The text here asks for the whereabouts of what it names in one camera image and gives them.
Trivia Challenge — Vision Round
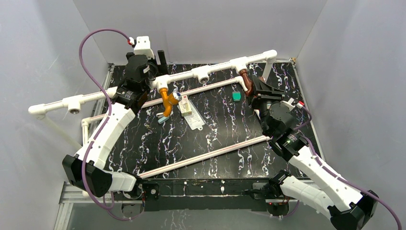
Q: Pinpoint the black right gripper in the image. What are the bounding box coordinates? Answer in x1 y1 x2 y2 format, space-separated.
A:
246 77 284 137

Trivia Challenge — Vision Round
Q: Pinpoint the brown water faucet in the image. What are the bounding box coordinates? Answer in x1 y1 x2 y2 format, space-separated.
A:
238 69 265 96

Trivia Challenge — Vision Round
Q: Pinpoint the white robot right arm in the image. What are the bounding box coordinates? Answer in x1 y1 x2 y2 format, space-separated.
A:
243 76 377 230

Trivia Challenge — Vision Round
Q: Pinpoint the orange water faucet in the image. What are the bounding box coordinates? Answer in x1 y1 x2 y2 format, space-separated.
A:
159 88 182 117

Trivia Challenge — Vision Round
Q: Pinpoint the small cardboard box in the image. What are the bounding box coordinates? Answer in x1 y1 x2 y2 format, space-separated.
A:
178 95 192 117

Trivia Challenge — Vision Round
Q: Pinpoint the light blue tape roll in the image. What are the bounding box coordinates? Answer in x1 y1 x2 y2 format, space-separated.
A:
158 116 169 124

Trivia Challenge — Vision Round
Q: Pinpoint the clear plastic bag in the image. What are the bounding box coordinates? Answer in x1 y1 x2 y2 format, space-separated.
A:
177 101 206 131

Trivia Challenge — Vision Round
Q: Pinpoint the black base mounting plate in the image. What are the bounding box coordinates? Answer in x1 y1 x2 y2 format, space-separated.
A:
122 177 291 217

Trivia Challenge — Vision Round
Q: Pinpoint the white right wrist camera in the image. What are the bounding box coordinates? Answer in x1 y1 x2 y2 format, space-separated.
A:
281 98 305 112

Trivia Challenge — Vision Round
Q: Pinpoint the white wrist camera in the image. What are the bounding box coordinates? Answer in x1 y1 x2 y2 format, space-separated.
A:
128 36 155 59
281 98 305 112

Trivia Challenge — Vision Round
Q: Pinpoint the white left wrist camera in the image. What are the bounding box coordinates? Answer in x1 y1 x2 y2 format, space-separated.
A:
128 36 155 59

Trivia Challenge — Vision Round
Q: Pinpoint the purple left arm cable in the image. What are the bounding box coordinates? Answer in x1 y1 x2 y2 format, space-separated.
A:
78 28 142 222

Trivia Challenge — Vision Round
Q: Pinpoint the white PVC pipe frame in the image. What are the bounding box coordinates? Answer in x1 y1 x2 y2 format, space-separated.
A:
28 49 278 179

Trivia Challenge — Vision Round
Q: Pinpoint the aluminium rail frame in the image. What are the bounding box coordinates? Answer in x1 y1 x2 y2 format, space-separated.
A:
55 184 333 230

